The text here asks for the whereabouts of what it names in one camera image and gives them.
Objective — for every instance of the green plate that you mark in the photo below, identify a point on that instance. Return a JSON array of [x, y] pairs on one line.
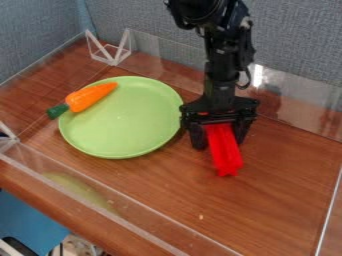
[[130, 123]]

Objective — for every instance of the clear acrylic enclosure wall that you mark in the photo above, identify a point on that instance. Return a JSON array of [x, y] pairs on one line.
[[161, 204]]

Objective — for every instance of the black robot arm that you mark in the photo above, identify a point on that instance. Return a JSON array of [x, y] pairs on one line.
[[221, 22]]

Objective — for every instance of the red star-shaped bar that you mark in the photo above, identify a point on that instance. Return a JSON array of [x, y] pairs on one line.
[[224, 150]]

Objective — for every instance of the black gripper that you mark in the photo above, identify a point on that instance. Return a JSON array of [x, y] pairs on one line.
[[219, 106]]

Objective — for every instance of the blue box under table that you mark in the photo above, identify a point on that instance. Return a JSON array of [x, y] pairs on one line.
[[25, 224]]

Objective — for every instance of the orange toy carrot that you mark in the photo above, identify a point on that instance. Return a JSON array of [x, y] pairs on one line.
[[81, 99]]

